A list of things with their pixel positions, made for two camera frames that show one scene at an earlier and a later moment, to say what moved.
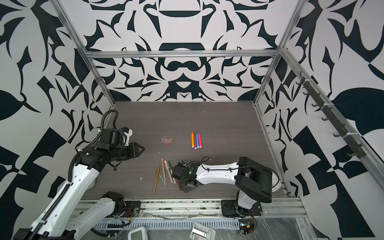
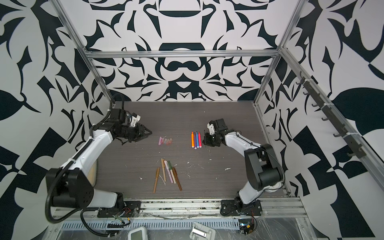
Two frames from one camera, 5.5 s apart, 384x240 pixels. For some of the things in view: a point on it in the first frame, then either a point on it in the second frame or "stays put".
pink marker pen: [200, 140] stays put
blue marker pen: [197, 140] stays put
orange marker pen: [192, 139] stays put
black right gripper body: [185, 186] → [212, 140]
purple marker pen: [195, 141] stays put
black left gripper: [133, 150] → [141, 134]
